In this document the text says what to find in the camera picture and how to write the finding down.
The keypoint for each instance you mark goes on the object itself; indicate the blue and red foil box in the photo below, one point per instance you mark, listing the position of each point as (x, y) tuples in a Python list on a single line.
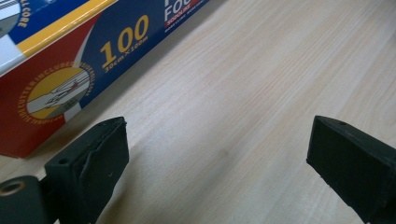
[(56, 56)]

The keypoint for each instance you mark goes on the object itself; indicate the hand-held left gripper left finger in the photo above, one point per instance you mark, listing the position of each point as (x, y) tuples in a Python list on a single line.
[(93, 168)]

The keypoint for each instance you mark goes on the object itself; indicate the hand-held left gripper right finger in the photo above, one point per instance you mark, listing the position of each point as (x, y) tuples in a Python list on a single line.
[(355, 161)]

